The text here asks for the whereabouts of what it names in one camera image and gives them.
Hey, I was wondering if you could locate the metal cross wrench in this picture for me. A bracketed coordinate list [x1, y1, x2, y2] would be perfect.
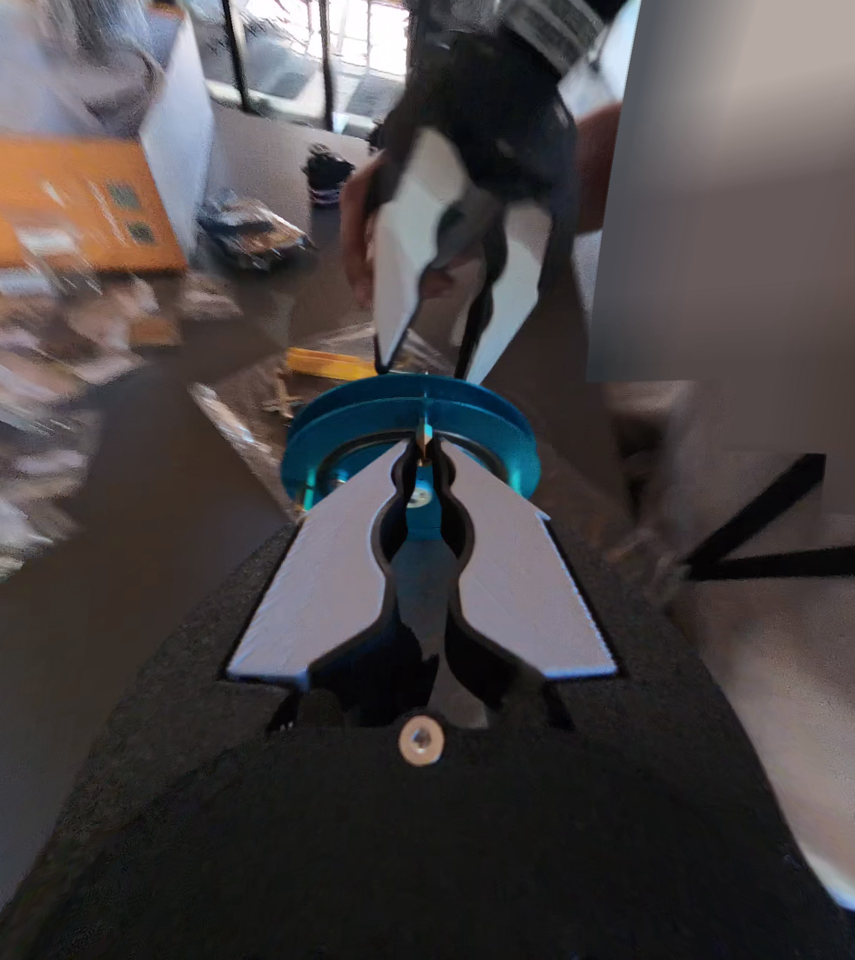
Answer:
[262, 375, 309, 421]

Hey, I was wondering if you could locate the orange cardboard box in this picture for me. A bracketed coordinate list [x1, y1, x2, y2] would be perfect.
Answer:
[0, 15, 215, 275]

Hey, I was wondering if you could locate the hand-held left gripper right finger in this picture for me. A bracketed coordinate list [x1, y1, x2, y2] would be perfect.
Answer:
[435, 441, 618, 711]

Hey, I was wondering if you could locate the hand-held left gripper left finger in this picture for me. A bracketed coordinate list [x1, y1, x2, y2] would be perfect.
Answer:
[226, 438, 440, 729]

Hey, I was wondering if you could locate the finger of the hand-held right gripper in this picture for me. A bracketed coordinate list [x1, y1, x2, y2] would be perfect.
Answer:
[367, 127, 505, 376]
[453, 198, 555, 387]

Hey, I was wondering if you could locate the yellow-handled screwdriver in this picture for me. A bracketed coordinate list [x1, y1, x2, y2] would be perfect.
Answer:
[285, 347, 378, 382]

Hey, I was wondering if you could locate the large clear plastic bag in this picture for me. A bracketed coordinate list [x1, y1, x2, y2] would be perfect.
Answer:
[187, 322, 474, 519]

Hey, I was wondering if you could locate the blue shiny plastic bag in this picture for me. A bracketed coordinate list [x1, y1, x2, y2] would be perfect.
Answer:
[197, 191, 316, 271]

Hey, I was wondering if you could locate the person's right hand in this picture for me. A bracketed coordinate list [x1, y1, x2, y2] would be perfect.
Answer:
[339, 153, 387, 309]

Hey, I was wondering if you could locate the person's right forearm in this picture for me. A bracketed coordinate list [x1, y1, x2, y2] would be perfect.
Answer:
[573, 101, 624, 234]

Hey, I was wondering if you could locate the large window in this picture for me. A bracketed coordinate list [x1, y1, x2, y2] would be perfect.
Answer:
[202, 0, 410, 129]

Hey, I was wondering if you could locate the black servo motor stack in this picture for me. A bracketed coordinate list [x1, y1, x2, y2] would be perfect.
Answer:
[303, 144, 354, 211]

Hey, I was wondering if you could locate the pile of small screw bags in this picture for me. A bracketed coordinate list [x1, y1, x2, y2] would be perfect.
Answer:
[0, 255, 245, 601]

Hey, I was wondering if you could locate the blue round metal turntable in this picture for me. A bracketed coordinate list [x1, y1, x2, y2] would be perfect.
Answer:
[279, 373, 543, 543]

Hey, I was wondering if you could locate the black neck strap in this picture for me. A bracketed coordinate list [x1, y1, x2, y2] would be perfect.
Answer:
[686, 453, 855, 582]

